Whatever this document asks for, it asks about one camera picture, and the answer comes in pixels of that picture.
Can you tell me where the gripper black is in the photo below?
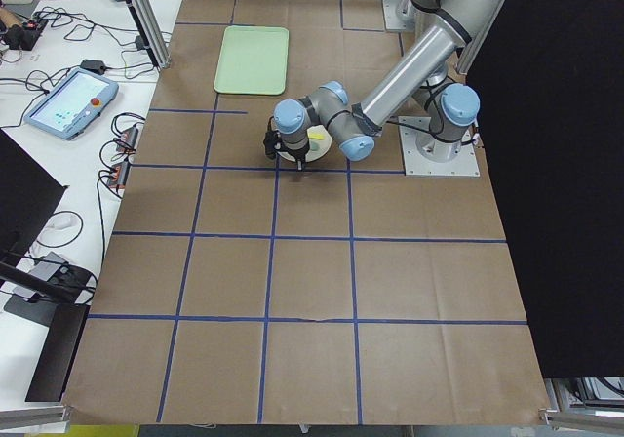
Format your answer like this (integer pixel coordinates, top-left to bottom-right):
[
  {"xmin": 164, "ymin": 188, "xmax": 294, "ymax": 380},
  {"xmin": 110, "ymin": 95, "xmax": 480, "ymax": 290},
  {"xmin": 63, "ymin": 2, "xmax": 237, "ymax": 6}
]
[{"xmin": 263, "ymin": 118, "xmax": 310, "ymax": 170}]

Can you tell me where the beige round plate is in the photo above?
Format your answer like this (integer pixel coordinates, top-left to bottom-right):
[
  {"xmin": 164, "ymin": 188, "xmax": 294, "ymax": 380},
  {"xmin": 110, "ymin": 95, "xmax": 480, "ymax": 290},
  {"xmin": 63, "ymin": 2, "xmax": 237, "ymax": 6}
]
[{"xmin": 272, "ymin": 123, "xmax": 332, "ymax": 168}]

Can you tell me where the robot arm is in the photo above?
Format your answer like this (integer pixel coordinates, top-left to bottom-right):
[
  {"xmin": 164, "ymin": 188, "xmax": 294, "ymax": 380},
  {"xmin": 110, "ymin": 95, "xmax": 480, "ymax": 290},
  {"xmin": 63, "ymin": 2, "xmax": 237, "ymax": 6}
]
[{"xmin": 263, "ymin": 0, "xmax": 495, "ymax": 169}]

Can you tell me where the light green tray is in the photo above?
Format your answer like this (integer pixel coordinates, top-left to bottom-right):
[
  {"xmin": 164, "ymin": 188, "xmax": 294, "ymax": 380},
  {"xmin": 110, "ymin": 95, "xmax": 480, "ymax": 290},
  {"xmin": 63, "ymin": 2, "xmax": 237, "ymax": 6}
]
[{"xmin": 214, "ymin": 25, "xmax": 290, "ymax": 96}]

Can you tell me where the black power adapter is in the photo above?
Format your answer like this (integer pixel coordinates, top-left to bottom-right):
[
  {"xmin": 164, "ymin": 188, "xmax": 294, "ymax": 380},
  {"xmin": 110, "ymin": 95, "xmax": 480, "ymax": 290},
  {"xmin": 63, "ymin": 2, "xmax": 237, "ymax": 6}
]
[{"xmin": 80, "ymin": 59, "xmax": 108, "ymax": 75}]

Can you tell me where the near blue teach pendant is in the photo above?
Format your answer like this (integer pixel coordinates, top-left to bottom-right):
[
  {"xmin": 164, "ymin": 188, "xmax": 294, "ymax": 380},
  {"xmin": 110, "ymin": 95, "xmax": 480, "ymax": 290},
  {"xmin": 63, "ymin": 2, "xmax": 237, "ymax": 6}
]
[{"xmin": 24, "ymin": 67, "xmax": 119, "ymax": 140}]

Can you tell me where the grey usb hub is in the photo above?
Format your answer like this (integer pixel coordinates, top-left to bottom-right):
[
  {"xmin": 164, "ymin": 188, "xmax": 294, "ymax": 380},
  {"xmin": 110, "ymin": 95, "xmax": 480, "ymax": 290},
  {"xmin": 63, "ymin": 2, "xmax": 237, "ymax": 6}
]
[{"xmin": 9, "ymin": 253, "xmax": 75, "ymax": 303}]

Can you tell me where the black monitor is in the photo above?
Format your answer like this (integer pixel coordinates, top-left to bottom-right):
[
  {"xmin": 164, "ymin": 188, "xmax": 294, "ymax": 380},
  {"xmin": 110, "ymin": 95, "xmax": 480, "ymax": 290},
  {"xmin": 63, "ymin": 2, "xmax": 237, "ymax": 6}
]
[{"xmin": 1, "ymin": 133, "xmax": 96, "ymax": 403}]

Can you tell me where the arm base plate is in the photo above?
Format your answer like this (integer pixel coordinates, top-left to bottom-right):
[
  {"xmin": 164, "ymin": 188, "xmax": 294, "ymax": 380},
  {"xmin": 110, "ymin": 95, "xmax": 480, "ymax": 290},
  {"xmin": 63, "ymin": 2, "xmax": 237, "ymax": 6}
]
[
  {"xmin": 381, "ymin": 0, "xmax": 417, "ymax": 33},
  {"xmin": 398, "ymin": 116, "xmax": 481, "ymax": 178}
]

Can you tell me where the aluminium frame post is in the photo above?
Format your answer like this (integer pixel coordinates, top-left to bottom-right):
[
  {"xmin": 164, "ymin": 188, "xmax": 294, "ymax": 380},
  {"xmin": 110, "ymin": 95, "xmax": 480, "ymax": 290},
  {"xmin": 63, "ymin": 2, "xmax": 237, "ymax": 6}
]
[{"xmin": 125, "ymin": 0, "xmax": 172, "ymax": 70}]

